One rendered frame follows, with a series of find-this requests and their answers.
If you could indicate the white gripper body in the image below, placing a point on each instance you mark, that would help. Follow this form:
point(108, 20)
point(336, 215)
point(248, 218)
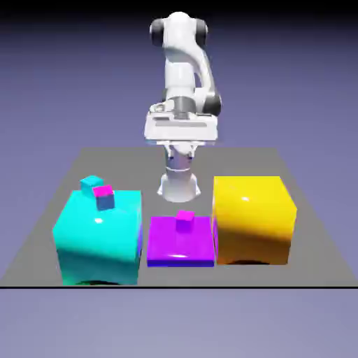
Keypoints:
point(181, 128)

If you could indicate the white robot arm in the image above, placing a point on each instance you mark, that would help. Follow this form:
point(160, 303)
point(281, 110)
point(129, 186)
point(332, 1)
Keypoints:
point(179, 70)

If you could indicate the small magenta cube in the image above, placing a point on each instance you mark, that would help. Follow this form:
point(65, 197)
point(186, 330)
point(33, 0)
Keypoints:
point(184, 221)

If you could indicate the small pink cube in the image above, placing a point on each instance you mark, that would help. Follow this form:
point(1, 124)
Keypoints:
point(105, 198)

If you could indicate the small cyan cube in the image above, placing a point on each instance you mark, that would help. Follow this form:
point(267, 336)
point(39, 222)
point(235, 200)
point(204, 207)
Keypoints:
point(90, 183)

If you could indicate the large purple box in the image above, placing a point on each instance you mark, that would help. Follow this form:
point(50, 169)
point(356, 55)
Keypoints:
point(180, 240)

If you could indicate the large yellow box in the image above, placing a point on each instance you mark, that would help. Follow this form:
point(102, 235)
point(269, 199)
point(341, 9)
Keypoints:
point(251, 221)

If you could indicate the large cyan box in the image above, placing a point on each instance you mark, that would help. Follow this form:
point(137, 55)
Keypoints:
point(98, 237)

